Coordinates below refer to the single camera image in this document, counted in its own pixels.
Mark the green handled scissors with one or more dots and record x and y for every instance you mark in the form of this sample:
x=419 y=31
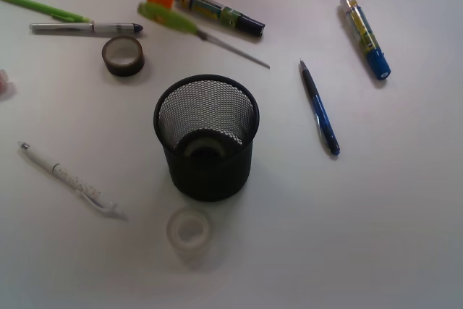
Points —
x=175 y=21

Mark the silver grey pen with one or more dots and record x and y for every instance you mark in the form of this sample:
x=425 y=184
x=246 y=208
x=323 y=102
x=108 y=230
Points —
x=87 y=28

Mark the green pen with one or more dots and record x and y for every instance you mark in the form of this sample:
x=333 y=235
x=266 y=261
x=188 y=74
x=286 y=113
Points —
x=57 y=14

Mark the black mesh pen holder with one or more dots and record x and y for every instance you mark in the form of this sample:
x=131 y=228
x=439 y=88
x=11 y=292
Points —
x=207 y=102

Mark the tape roll inside holder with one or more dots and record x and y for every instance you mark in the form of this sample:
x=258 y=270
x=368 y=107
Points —
x=207 y=144

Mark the blue black ballpoint pen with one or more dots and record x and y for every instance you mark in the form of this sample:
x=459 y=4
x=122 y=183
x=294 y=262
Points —
x=324 y=126

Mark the white dotted pen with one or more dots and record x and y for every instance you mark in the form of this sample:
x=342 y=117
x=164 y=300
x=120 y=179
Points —
x=93 y=196

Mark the black green marker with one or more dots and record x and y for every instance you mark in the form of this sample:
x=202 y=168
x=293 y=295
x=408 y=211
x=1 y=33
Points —
x=226 y=16

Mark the dark brown tape roll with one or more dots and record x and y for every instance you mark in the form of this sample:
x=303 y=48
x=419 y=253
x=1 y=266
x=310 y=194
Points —
x=123 y=56

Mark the red white small object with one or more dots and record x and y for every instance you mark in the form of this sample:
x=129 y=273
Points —
x=4 y=82

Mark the blue yellow marker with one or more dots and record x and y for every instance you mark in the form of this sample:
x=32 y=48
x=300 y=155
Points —
x=365 y=38

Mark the clear tape roll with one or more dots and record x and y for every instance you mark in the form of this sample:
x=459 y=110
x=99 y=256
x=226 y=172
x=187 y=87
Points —
x=189 y=231

